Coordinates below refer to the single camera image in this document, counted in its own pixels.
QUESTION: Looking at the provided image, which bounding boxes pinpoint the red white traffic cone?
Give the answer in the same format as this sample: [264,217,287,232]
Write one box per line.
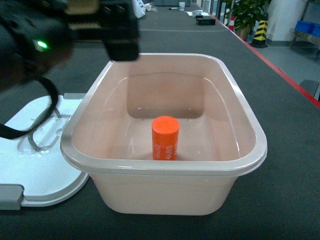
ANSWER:
[228,15,235,32]

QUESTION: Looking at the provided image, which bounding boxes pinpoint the black small box on table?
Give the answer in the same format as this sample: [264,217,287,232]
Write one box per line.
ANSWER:
[195,15,216,26]

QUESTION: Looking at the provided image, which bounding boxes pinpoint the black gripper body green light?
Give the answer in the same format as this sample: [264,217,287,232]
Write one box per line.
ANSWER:
[0,0,139,87]

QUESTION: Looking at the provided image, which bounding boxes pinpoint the orange cylindrical capacitor 4680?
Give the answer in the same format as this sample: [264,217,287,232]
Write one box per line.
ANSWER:
[151,116,180,161]

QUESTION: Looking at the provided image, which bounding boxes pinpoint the black cable strap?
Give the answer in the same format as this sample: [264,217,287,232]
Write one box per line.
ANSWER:
[0,75,60,140]

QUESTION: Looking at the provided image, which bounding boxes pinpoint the pink plastic storage box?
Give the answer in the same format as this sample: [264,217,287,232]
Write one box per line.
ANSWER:
[60,53,268,216]

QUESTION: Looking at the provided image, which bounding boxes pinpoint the white paper cup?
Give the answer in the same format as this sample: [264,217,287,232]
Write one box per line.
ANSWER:
[179,1,186,12]

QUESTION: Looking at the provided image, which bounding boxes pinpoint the metal shelf rack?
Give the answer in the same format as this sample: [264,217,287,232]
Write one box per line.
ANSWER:
[290,0,320,59]

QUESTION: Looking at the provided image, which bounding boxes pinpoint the small blue bins on shelf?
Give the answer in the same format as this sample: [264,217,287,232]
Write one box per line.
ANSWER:
[295,20,320,37]

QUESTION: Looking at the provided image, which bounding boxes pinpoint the potted green plant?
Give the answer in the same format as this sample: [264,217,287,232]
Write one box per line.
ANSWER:
[223,0,271,41]

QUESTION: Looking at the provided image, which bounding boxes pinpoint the white box lid grey latches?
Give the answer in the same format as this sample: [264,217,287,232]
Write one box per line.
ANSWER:
[0,93,89,210]

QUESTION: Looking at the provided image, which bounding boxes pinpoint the yellow black striped bollard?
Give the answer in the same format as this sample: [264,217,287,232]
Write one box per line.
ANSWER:
[250,12,269,49]

